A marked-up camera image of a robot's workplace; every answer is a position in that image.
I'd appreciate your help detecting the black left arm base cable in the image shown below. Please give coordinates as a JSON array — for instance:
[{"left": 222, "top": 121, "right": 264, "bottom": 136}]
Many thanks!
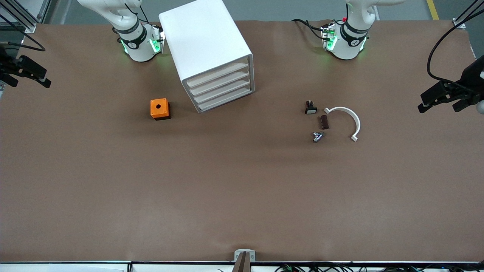
[{"left": 291, "top": 18, "right": 326, "bottom": 39}]

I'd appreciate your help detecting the white drawer cabinet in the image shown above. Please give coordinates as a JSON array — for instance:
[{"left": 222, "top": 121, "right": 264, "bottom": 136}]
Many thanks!
[{"left": 158, "top": 0, "right": 255, "bottom": 114}]

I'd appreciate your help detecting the black arm base cable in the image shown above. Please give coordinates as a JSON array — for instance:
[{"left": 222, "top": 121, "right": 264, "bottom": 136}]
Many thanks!
[
  {"left": 291, "top": 18, "right": 326, "bottom": 39},
  {"left": 124, "top": 3, "right": 150, "bottom": 24}
]

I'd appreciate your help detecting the white curved plastic bracket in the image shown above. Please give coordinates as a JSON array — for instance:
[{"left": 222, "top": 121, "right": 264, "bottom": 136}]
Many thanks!
[{"left": 324, "top": 107, "right": 361, "bottom": 142}]

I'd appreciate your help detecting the white flat panel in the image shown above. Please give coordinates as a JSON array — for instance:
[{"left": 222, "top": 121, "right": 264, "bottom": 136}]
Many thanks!
[{"left": 0, "top": 263, "right": 125, "bottom": 272}]

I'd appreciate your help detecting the tangled black cable bundle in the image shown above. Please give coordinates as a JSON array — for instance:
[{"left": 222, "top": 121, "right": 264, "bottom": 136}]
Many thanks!
[{"left": 217, "top": 263, "right": 484, "bottom": 272}]

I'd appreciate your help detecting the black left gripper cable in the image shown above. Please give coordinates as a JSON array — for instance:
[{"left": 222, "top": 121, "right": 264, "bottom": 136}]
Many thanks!
[{"left": 427, "top": 17, "right": 484, "bottom": 91}]

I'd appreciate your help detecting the grey metal bracket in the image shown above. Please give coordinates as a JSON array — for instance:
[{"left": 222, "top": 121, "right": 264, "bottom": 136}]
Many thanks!
[{"left": 234, "top": 249, "right": 256, "bottom": 262}]

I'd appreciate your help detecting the orange button enclosure box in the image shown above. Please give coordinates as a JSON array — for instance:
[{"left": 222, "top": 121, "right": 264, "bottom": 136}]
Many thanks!
[{"left": 150, "top": 98, "right": 171, "bottom": 121}]

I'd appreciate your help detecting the brown post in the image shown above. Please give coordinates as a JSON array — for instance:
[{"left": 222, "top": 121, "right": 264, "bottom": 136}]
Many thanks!
[{"left": 233, "top": 252, "right": 251, "bottom": 272}]

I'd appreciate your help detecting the black right arm base cable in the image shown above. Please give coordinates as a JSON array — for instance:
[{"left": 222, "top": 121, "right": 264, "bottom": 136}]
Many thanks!
[{"left": 124, "top": 3, "right": 150, "bottom": 24}]

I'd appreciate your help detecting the white plastic drawer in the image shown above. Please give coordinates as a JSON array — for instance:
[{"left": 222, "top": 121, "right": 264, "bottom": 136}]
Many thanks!
[
  {"left": 193, "top": 78, "right": 251, "bottom": 103},
  {"left": 189, "top": 70, "right": 251, "bottom": 96},
  {"left": 197, "top": 86, "right": 253, "bottom": 112},
  {"left": 185, "top": 60, "right": 251, "bottom": 88}
]

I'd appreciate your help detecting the aluminium frame profile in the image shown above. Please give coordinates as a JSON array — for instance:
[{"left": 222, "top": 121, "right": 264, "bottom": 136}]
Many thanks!
[
  {"left": 0, "top": 0, "right": 51, "bottom": 34},
  {"left": 453, "top": 0, "right": 484, "bottom": 29}
]

